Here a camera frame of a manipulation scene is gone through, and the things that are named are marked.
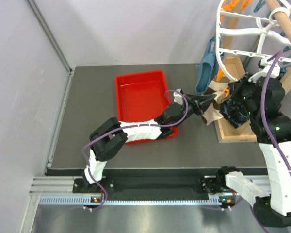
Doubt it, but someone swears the dark patterned sock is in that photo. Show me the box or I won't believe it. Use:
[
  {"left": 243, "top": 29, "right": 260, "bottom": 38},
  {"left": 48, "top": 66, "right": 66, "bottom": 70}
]
[{"left": 220, "top": 98, "right": 251, "bottom": 129}]

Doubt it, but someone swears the pink brown patterned sock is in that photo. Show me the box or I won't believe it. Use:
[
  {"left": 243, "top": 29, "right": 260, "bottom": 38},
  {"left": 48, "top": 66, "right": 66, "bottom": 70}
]
[{"left": 214, "top": 91, "right": 229, "bottom": 104}]

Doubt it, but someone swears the red plastic tray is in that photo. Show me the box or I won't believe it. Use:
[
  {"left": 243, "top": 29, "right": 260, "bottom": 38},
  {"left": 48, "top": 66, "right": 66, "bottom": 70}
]
[{"left": 114, "top": 69, "right": 179, "bottom": 146}]

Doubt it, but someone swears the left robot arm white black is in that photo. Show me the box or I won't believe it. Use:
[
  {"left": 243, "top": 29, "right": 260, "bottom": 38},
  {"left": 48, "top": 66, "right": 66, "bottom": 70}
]
[{"left": 83, "top": 89, "right": 215, "bottom": 193}]

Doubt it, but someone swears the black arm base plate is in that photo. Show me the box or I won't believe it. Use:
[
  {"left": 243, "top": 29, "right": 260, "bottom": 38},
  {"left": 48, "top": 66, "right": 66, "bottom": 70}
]
[{"left": 72, "top": 176, "right": 236, "bottom": 195}]

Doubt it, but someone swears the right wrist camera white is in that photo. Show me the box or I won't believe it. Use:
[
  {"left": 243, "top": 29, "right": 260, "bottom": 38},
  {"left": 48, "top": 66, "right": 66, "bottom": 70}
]
[{"left": 248, "top": 58, "right": 280, "bottom": 83}]

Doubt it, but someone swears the white clip hanger frame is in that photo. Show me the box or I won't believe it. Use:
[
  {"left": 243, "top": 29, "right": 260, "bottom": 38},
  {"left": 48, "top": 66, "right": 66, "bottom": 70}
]
[{"left": 215, "top": 0, "right": 291, "bottom": 82}]

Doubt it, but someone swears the aluminium rail front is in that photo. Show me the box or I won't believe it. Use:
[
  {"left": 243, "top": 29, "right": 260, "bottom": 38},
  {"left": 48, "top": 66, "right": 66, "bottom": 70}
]
[{"left": 30, "top": 177, "right": 222, "bottom": 206}]

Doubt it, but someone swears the teal clothes peg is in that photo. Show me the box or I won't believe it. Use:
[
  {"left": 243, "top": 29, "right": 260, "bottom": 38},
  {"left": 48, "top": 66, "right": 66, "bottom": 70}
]
[{"left": 253, "top": 0, "right": 266, "bottom": 13}]

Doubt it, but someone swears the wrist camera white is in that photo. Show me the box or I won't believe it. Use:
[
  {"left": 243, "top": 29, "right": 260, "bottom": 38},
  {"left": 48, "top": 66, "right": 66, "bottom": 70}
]
[
  {"left": 173, "top": 88, "right": 183, "bottom": 105},
  {"left": 248, "top": 58, "right": 280, "bottom": 83}
]

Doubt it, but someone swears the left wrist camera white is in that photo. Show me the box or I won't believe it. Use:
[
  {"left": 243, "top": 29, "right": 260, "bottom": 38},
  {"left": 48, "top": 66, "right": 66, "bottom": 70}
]
[{"left": 173, "top": 88, "right": 183, "bottom": 105}]

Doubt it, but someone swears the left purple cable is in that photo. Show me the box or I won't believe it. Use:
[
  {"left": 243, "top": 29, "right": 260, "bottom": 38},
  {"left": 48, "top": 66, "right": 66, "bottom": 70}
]
[{"left": 81, "top": 89, "right": 190, "bottom": 211}]

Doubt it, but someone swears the wooden rack stand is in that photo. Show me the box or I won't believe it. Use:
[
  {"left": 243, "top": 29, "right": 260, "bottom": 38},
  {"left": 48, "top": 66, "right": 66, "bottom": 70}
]
[{"left": 200, "top": 0, "right": 291, "bottom": 144}]

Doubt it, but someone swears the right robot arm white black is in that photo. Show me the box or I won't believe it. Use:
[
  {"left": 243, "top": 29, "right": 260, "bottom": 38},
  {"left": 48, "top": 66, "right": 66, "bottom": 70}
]
[{"left": 213, "top": 77, "right": 291, "bottom": 228}]

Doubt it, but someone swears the blue sock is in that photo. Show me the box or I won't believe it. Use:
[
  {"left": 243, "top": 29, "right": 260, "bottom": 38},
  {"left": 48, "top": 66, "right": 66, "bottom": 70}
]
[{"left": 195, "top": 36, "right": 219, "bottom": 95}]

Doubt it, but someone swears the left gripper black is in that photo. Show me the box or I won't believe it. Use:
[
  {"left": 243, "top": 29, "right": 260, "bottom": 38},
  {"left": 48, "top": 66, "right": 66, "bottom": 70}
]
[{"left": 172, "top": 94, "right": 217, "bottom": 128}]

